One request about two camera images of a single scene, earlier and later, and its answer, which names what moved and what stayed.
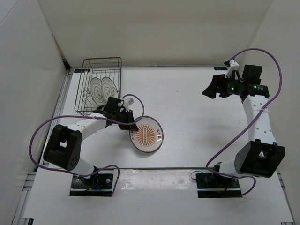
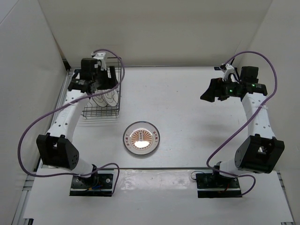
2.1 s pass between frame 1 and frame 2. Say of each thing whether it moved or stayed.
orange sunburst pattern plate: moved
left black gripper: moved
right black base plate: stayed
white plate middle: stayed
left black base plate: stayed
